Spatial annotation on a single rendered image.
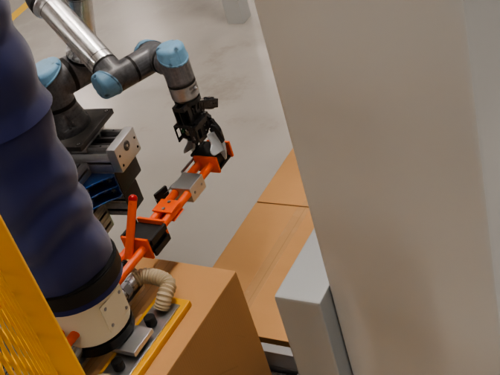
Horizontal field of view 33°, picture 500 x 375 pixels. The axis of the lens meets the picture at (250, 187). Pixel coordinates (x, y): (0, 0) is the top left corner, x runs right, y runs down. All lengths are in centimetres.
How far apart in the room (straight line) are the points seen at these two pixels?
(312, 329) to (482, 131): 29
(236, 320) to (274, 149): 222
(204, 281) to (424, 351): 137
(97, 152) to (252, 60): 256
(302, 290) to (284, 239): 203
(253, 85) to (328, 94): 427
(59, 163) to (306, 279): 98
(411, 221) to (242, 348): 156
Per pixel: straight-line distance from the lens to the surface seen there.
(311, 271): 83
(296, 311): 82
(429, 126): 65
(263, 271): 275
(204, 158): 232
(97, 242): 184
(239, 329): 221
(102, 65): 224
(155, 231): 213
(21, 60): 164
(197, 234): 391
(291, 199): 301
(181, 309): 208
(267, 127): 451
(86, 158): 281
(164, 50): 217
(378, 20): 61
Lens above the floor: 232
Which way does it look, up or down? 34 degrees down
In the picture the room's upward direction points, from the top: 17 degrees counter-clockwise
